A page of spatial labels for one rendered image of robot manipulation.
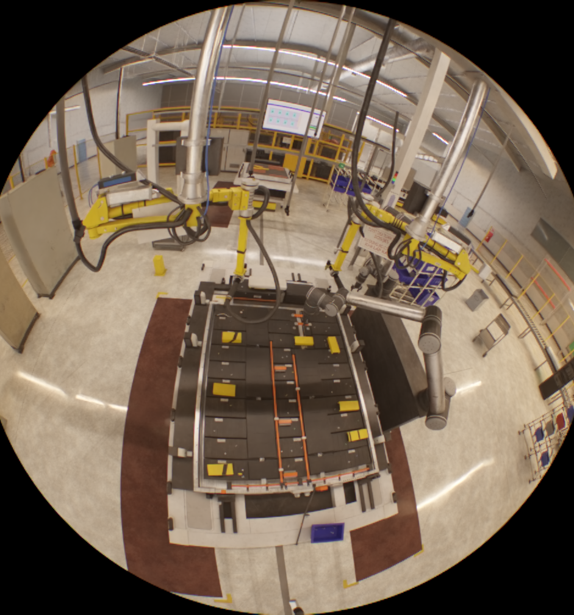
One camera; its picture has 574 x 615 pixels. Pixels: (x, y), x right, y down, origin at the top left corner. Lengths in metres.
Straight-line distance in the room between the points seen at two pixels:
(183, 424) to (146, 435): 1.08
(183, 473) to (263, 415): 0.72
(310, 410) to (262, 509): 0.84
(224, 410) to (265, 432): 0.30
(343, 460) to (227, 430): 0.81
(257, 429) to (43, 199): 4.66
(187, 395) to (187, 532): 1.05
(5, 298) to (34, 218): 1.34
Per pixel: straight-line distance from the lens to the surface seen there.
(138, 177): 1.23
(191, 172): 1.07
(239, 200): 1.36
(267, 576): 2.85
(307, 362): 1.76
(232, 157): 10.11
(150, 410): 2.73
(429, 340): 1.40
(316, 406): 1.64
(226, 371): 1.64
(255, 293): 2.01
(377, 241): 1.82
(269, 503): 1.76
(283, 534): 1.77
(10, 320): 4.42
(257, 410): 1.54
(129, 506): 2.82
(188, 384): 1.77
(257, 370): 1.65
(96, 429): 3.02
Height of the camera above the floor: 2.49
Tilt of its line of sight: 46 degrees down
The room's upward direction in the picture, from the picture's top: 18 degrees clockwise
